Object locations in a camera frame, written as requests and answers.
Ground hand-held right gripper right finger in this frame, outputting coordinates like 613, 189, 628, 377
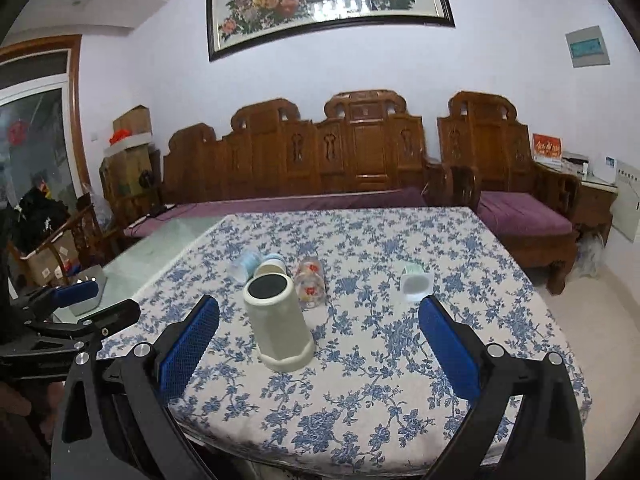
417, 295, 587, 480

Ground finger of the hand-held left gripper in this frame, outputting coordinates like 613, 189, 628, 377
9, 280, 100, 325
20, 299, 142, 361

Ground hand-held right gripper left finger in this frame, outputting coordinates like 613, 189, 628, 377
50, 294, 221, 480

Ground tall cream ceramic cup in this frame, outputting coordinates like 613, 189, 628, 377
243, 274, 316, 373

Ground small white cup green rim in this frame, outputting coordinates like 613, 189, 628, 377
400, 263, 434, 303

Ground light blue cup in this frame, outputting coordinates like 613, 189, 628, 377
229, 251, 263, 284

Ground cream cup with teal band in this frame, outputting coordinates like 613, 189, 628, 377
254, 254, 290, 279

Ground grey metal plate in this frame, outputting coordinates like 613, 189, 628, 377
65, 267, 109, 317

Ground cardboard box with stickers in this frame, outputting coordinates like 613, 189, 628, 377
24, 244, 81, 287

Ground wooden chair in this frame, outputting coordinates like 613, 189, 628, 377
9, 204, 107, 288

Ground blue floral tablecloth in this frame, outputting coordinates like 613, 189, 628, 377
97, 207, 593, 467

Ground pile of dark clothes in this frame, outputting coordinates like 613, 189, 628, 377
11, 186, 72, 253

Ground stacked cardboard boxes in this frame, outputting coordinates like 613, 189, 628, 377
99, 145, 164, 233

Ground clear glass with red print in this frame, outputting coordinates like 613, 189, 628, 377
293, 256, 327, 310

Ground purple armchair cushion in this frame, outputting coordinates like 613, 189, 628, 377
477, 191, 574, 237

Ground flat white box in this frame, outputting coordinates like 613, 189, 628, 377
103, 134, 154, 156

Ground long purple sofa cushion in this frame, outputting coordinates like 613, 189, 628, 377
125, 187, 429, 239

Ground clear plastic bag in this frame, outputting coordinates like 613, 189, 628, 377
576, 232, 607, 279

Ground red window decoration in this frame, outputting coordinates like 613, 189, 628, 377
7, 120, 31, 147

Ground brown cardboard box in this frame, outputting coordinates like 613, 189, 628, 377
112, 105, 153, 142

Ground carved wooden armchair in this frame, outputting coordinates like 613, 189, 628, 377
437, 91, 584, 296

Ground wooden side table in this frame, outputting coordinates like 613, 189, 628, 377
534, 160, 619, 247

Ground red desk calendar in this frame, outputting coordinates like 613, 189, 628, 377
532, 133, 564, 169

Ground carved wooden sofa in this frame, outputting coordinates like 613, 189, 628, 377
161, 90, 454, 221

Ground framed floral painting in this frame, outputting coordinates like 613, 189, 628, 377
206, 0, 456, 63

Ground wooden door frame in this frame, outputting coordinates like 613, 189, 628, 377
0, 34, 92, 201

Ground white wall board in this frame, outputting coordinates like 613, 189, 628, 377
612, 159, 640, 244

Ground grey wall panel box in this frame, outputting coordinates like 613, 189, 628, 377
565, 25, 612, 70

